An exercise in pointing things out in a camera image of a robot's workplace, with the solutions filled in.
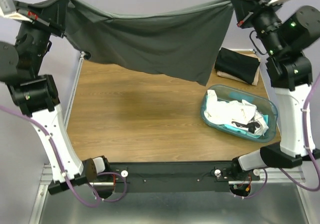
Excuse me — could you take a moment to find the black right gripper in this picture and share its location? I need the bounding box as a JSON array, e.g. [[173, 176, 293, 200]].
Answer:
[[231, 0, 284, 58]]

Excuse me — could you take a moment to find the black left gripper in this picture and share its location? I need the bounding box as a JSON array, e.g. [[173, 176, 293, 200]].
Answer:
[[6, 0, 68, 74]]

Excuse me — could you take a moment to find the grey t-shirt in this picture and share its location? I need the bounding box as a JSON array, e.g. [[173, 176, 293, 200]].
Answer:
[[42, 0, 234, 86]]

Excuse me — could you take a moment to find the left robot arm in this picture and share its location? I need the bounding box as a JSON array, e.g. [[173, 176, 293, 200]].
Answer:
[[0, 0, 111, 195]]

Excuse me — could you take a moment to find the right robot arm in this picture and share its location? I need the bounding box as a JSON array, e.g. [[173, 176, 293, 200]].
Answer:
[[230, 0, 320, 180]]

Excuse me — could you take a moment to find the folded black t-shirt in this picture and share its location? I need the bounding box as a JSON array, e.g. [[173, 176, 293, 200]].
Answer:
[[214, 47, 260, 83]]

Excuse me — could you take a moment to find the teal plastic basket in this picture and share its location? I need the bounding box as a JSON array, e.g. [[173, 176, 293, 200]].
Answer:
[[200, 84, 278, 143]]

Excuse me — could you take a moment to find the white t-shirt in basket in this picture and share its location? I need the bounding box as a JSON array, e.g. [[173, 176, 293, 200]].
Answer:
[[204, 89, 269, 138]]

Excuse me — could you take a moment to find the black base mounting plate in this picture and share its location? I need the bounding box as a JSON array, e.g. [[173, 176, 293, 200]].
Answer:
[[91, 161, 260, 201]]

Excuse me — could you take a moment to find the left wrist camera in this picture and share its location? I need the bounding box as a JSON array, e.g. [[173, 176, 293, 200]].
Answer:
[[0, 0, 32, 22]]

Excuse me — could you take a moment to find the aluminium rail frame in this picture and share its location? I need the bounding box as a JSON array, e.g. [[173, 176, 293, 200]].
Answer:
[[30, 161, 312, 224]]

